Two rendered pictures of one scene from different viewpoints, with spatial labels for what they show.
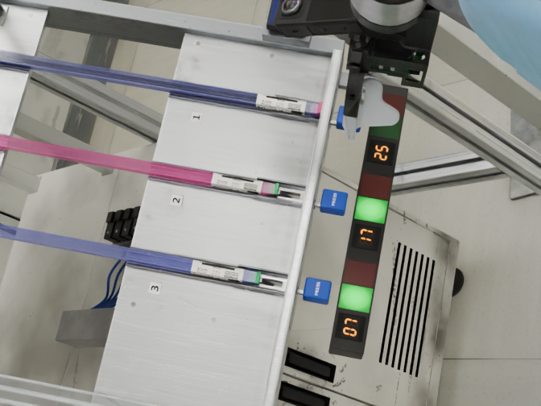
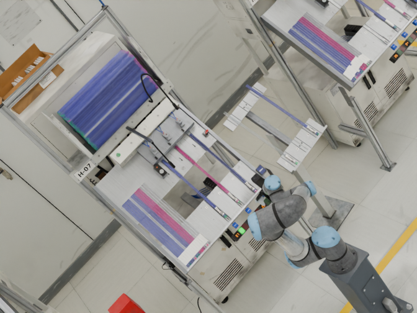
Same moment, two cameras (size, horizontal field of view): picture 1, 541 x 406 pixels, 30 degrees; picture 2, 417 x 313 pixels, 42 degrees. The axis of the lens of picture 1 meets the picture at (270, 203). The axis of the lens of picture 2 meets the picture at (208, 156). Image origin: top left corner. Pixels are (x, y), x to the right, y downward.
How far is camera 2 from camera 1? 1.92 m
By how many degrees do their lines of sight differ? 9
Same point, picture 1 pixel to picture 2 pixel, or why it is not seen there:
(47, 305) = (182, 185)
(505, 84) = (314, 198)
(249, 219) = (231, 204)
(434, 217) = not seen: hidden behind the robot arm
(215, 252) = (221, 207)
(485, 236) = (294, 228)
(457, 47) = not seen: hidden behind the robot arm
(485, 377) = (272, 261)
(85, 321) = (188, 197)
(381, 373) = (247, 246)
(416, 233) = not seen: hidden behind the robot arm
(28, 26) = (211, 141)
